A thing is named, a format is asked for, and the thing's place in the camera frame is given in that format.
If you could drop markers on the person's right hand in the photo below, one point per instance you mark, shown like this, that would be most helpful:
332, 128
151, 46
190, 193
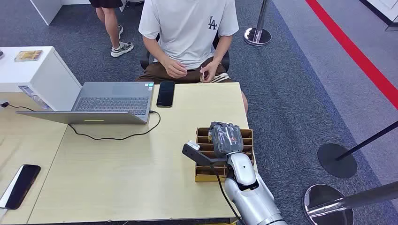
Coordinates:
174, 69

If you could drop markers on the person's left hand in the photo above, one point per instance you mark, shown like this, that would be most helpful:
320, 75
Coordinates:
212, 70

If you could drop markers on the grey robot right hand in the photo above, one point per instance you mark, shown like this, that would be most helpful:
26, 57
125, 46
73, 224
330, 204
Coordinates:
226, 138

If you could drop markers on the person's right forearm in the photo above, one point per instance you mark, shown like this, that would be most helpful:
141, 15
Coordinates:
157, 49

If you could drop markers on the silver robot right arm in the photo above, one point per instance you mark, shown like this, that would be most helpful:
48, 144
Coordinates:
252, 198

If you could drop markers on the person's left forearm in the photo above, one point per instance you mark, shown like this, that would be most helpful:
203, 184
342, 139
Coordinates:
224, 49

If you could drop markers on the seated person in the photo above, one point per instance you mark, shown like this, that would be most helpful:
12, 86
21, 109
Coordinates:
189, 34

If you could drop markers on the wooden slotted card holder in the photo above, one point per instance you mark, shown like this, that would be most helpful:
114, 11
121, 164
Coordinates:
205, 174

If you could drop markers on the standing person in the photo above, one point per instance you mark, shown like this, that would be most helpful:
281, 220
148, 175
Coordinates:
112, 24

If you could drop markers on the chrome stanchion with round base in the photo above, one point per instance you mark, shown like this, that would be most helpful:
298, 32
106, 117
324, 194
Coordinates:
258, 35

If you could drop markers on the grey open laptop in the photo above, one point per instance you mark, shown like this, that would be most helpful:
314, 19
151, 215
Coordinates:
112, 104

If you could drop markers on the black stanchion with flat base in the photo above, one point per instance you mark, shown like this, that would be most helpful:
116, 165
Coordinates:
337, 161

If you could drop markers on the chrome stanchion with mirror base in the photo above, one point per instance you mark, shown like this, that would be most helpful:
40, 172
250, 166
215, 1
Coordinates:
326, 205

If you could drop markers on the white cabinet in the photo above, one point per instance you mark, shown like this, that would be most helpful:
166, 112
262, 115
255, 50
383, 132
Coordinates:
46, 77

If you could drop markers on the white counter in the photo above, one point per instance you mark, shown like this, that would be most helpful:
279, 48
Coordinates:
46, 9

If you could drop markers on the clear acrylic holder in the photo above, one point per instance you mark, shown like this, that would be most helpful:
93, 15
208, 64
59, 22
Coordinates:
34, 97

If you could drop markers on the white display stand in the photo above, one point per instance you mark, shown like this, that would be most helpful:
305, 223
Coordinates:
384, 9

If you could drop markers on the black smartphone with white edge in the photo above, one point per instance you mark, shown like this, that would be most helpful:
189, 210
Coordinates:
21, 186

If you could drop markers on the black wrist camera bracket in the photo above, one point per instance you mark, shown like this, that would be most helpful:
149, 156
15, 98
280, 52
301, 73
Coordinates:
202, 158

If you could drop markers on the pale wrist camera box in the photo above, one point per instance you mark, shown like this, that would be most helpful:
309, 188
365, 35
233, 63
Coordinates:
193, 145

